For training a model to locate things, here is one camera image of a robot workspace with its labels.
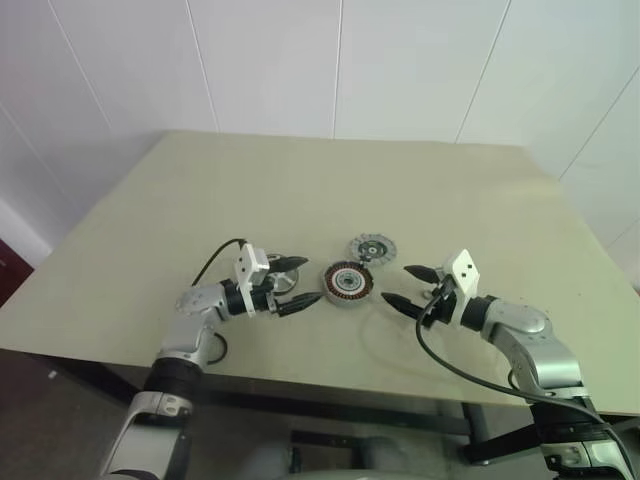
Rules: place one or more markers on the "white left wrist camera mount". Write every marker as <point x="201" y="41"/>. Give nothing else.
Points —
<point x="245" y="265"/>

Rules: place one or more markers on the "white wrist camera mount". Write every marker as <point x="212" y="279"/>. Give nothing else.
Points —
<point x="465" y="272"/>
<point x="245" y="265"/>

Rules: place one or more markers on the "black metal table frame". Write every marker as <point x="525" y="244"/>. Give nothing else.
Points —
<point x="350" y="406"/>

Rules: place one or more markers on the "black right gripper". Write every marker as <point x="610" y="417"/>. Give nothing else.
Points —
<point x="441" y="307"/>

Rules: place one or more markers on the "dark red cabinet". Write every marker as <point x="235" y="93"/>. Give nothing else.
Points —
<point x="12" y="272"/>

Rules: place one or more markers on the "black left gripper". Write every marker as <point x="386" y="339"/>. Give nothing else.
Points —
<point x="261" y="299"/>

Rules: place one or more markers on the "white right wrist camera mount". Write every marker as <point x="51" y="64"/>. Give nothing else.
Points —
<point x="465" y="272"/>

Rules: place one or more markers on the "silver motor housing with stator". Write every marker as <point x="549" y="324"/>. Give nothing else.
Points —
<point x="346" y="282"/>

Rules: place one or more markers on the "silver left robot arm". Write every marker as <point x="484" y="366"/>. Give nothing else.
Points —
<point x="185" y="335"/>

